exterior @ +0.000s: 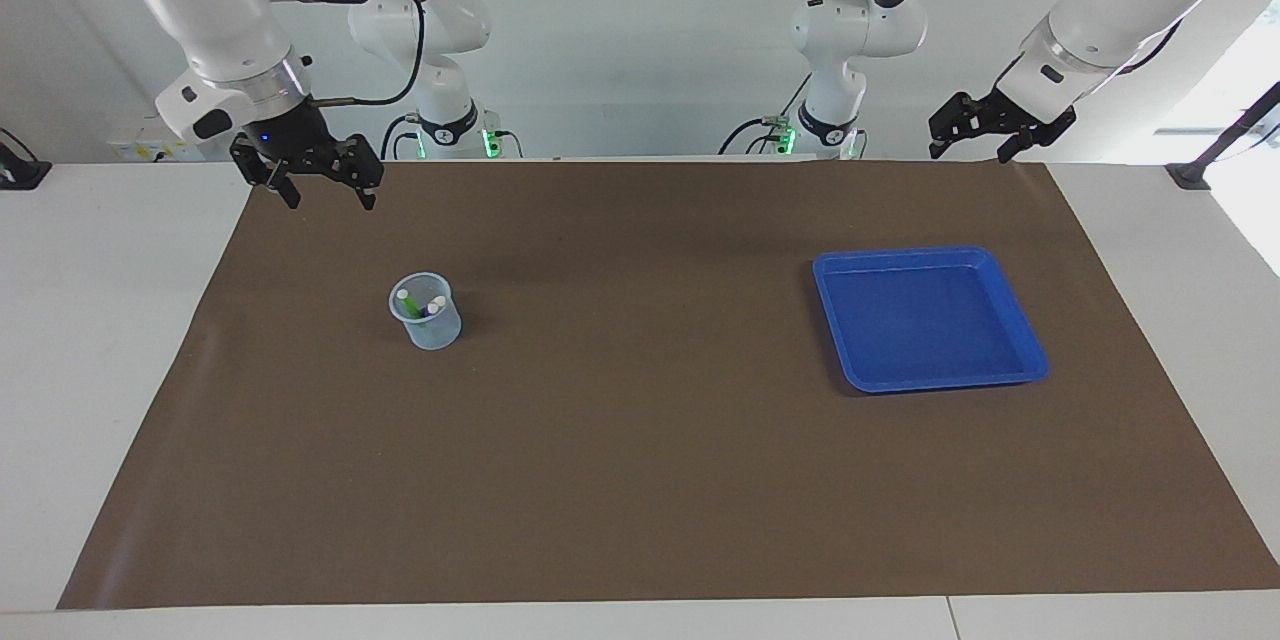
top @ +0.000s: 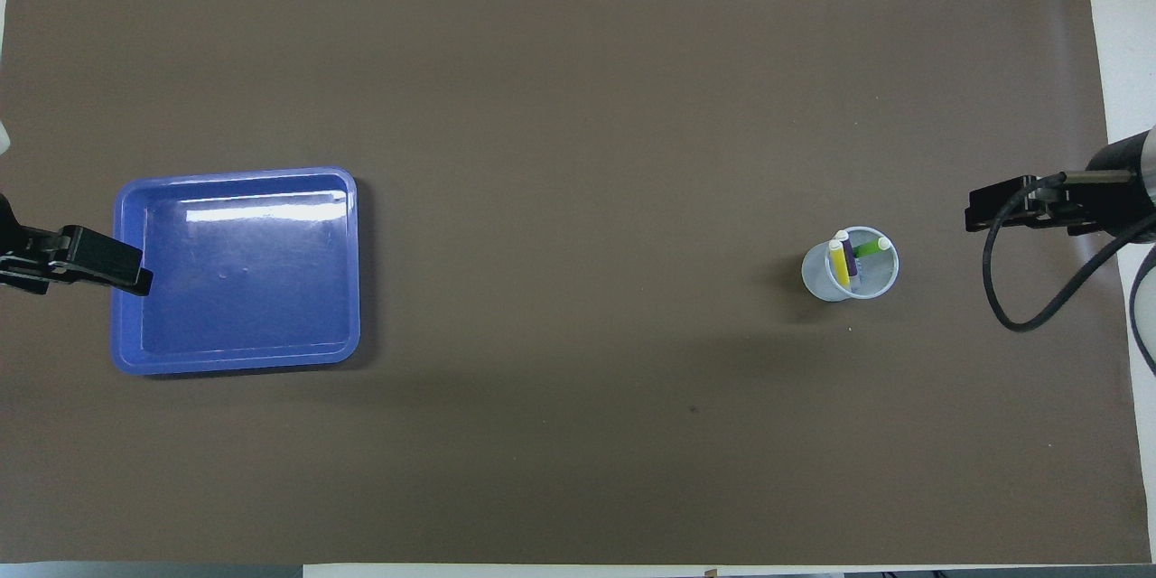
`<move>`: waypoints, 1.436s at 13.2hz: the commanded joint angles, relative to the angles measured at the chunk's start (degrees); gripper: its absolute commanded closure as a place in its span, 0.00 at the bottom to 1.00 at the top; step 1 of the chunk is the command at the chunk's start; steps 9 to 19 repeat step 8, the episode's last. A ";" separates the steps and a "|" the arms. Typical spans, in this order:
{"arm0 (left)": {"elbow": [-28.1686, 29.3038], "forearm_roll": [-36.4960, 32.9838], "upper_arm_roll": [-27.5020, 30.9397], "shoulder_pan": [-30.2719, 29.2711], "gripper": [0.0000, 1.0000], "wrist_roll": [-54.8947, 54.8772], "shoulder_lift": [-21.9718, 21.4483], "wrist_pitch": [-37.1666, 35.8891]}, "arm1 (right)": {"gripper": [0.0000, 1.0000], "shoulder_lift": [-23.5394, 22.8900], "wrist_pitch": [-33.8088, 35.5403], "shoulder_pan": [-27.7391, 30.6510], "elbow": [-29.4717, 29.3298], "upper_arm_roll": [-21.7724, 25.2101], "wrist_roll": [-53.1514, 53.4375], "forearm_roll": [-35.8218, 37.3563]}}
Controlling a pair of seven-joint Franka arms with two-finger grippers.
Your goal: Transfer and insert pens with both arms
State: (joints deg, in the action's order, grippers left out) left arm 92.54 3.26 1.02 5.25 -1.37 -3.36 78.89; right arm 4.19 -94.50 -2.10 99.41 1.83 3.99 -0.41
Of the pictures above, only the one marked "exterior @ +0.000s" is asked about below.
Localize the translucent plastic cup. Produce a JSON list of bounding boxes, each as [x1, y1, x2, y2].
[[388, 272, 463, 352]]

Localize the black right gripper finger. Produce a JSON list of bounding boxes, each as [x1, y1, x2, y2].
[[230, 140, 301, 211], [335, 133, 386, 212]]

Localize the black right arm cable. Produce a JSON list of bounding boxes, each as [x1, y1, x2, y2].
[[305, 0, 426, 108]]

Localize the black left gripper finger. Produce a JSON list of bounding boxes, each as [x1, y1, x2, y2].
[[997, 120, 1053, 165], [928, 93, 989, 161]]

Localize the black right base cables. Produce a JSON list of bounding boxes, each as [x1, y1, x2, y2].
[[380, 113, 421, 161]]

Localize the black left base cables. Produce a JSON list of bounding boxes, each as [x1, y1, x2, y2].
[[718, 75, 816, 157]]

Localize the black table clamp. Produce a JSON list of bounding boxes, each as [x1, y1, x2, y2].
[[0, 128, 53, 191]]

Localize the brown table mat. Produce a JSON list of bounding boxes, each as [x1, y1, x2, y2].
[[57, 158, 1280, 611]]

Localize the black stand with base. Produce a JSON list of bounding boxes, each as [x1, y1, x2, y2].
[[1165, 80, 1280, 191]]

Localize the white wall socket box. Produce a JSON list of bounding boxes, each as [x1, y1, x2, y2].
[[108, 115, 206, 163]]

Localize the blue plastic tray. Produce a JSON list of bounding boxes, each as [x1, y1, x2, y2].
[[812, 246, 1051, 394]]

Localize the black base cables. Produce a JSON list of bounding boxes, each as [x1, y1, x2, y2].
[[380, 113, 421, 161], [718, 75, 816, 157]]

